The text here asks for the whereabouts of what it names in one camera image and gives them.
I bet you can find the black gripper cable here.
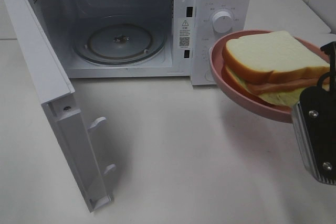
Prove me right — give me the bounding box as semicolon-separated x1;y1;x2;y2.
316;71;334;90

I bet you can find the round door release button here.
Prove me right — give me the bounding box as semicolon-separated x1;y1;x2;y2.
205;69;214;81

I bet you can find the white microwave door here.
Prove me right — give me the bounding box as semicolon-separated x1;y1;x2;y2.
4;0;113;212

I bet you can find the glass microwave turntable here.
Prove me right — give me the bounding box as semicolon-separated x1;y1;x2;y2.
73;23;167;66

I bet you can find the white microwave oven body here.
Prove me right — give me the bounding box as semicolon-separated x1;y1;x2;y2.
36;0;249;86

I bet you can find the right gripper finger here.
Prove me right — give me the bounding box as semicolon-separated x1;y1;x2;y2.
320;41;335;77
291;86;335;184

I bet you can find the white warning label sticker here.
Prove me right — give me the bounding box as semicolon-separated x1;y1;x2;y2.
177;18;192;48

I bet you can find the pink round plate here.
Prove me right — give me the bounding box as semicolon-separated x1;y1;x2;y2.
210;30;330;123

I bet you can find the white bread slice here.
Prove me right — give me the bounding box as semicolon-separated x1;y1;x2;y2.
222;31;330;84

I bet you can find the green lettuce leaf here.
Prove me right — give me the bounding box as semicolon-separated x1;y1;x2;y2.
242;92;301;107

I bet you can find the upper white power knob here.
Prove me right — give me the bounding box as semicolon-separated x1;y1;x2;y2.
212;10;233;34

